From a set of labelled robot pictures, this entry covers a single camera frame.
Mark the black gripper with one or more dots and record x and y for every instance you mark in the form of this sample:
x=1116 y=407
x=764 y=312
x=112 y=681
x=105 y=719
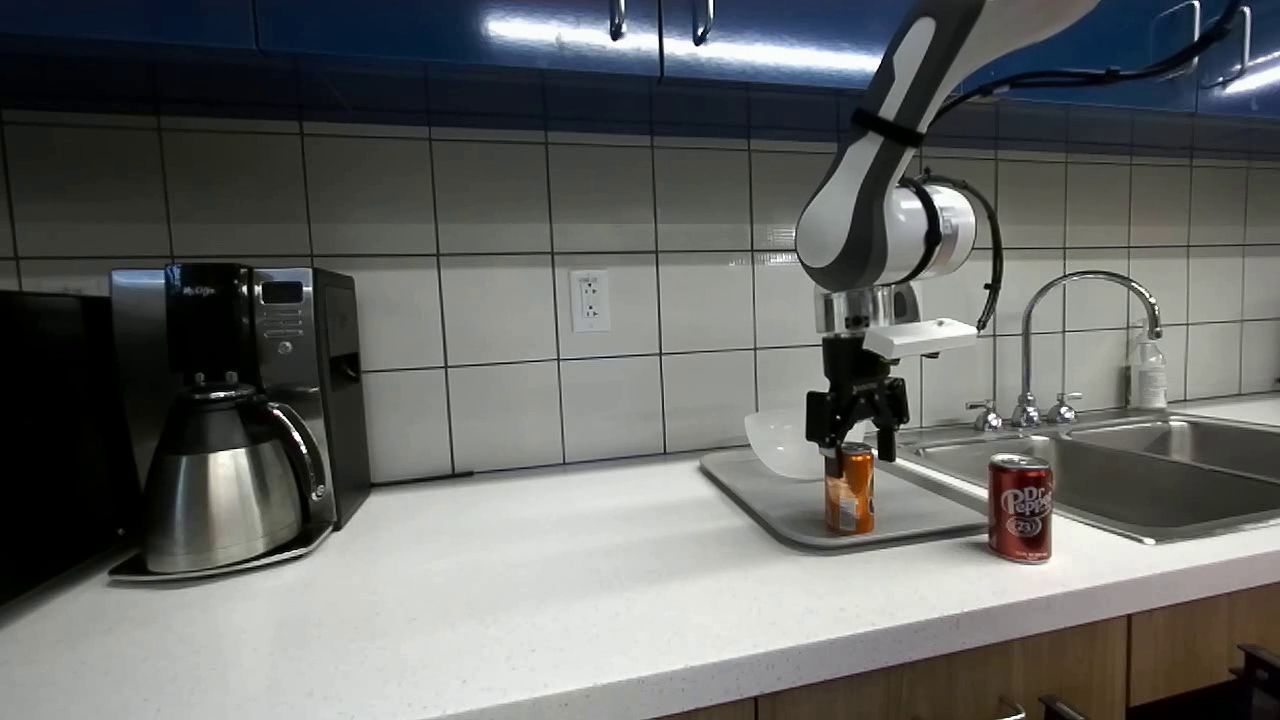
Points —
x=855 y=370

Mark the orange soda can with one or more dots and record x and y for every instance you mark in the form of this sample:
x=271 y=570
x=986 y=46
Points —
x=849 y=501

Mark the red soda can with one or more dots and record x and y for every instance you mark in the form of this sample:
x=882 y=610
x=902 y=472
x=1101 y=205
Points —
x=1022 y=512

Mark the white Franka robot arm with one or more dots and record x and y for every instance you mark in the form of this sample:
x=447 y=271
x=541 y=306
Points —
x=864 y=174

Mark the grey plastic tray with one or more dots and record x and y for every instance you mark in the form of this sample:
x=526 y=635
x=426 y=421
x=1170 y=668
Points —
x=772 y=501

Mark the white translucent bowl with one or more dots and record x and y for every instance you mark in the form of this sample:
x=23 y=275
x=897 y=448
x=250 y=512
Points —
x=776 y=446

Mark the chrome gooseneck faucet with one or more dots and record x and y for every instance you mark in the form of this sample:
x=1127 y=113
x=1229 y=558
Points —
x=1026 y=345

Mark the wooden base cabinet front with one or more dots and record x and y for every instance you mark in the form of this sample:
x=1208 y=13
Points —
x=1186 y=643
x=934 y=681

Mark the stainless steel double sink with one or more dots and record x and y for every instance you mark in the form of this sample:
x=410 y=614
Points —
x=1145 y=480

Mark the blue glossy cabinet door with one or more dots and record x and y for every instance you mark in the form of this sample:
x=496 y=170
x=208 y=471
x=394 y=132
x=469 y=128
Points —
x=785 y=32
x=1260 y=40
x=332 y=40
x=1106 y=32

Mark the black unidentified object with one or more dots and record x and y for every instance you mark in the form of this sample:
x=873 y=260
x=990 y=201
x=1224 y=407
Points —
x=1260 y=687

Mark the black steel coffee maker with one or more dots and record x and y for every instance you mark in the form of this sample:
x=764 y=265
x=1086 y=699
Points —
x=300 y=362

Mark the stainless steel coffee carafe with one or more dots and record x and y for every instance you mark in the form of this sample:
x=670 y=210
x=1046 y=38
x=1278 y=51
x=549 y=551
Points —
x=222 y=501

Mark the black microwave oven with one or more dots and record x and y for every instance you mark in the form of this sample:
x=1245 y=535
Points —
x=60 y=441

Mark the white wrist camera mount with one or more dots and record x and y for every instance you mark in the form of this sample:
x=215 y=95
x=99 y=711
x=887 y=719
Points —
x=924 y=334

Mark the white wall power outlet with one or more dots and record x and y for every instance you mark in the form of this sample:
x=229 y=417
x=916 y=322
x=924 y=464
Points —
x=589 y=303

